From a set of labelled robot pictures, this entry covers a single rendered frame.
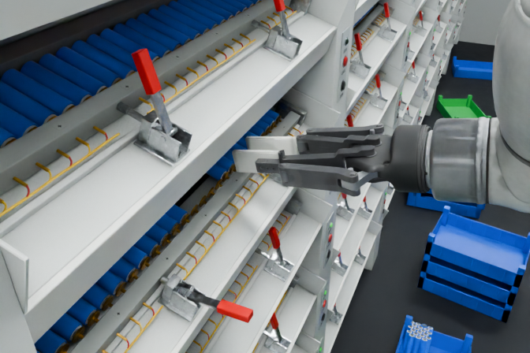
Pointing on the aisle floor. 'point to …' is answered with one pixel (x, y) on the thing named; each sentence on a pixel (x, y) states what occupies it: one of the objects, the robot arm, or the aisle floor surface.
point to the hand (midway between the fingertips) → (265, 154)
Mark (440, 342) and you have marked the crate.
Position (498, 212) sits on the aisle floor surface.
